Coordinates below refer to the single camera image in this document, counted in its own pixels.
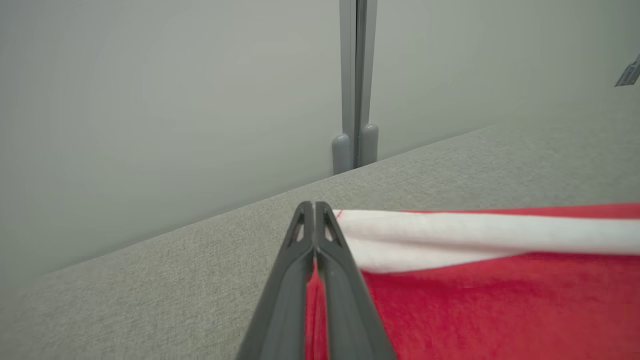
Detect silver wheeled stand base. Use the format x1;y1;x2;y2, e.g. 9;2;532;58
614;52;640;88

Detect grey partition post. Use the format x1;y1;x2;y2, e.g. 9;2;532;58
339;0;378;168

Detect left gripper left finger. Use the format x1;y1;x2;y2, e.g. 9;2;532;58
235;201;316;360

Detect red shorts with white stripe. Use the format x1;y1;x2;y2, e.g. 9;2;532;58
305;202;640;360

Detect grey cylindrical post bumper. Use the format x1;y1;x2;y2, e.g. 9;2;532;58
360;123;379;166
332;133;352;176

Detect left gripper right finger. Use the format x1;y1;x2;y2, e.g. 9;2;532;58
315;201;399;360

